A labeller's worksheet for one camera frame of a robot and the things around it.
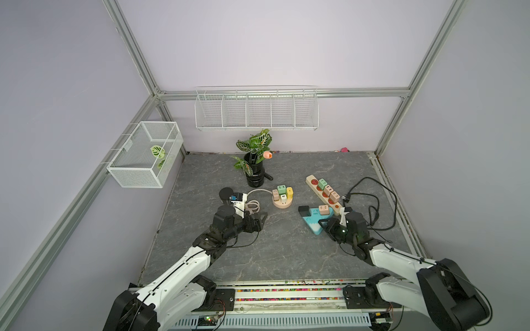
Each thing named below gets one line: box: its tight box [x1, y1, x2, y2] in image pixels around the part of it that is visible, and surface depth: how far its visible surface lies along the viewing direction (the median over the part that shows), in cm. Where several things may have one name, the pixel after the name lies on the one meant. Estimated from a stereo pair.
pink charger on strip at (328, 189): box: [323, 184, 335, 197], surface depth 98 cm
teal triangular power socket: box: [302, 207, 335, 235], surface depth 90 cm
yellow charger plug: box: [286, 186, 294, 199], surface depth 98 cm
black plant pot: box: [243, 151, 274, 188], surface depth 104 cm
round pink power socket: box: [271, 185, 294, 209], surface depth 98 cm
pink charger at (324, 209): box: [318, 204, 330, 216], surface depth 88 cm
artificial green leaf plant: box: [231, 128, 273, 177], surface depth 88 cm
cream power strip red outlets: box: [305, 174, 343, 216], surface depth 102 cm
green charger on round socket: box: [276, 184, 287, 196], surface depth 98 cm
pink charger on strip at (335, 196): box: [329, 191, 341, 203], surface depth 96 cm
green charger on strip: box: [318, 177, 328, 191], surface depth 101 cm
